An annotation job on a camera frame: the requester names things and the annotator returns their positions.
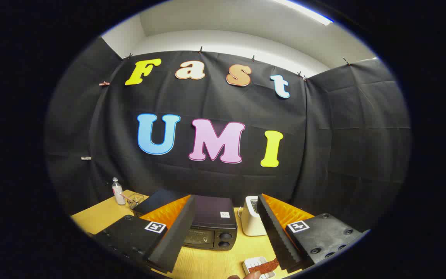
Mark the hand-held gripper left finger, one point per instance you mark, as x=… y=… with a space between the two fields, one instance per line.
x=176 y=232

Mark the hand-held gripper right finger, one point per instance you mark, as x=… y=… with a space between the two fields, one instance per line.
x=275 y=232

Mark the reddish brown meat slice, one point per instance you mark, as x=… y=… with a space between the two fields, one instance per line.
x=263 y=266

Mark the black toaster oven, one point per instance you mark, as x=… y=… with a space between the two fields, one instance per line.
x=211 y=213

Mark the white bread toaster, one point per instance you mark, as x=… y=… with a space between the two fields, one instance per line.
x=251 y=224

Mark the white ribbed tray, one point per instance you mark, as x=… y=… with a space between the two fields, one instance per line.
x=251 y=263

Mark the clear plastic bottle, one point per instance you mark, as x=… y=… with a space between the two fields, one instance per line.
x=118 y=193

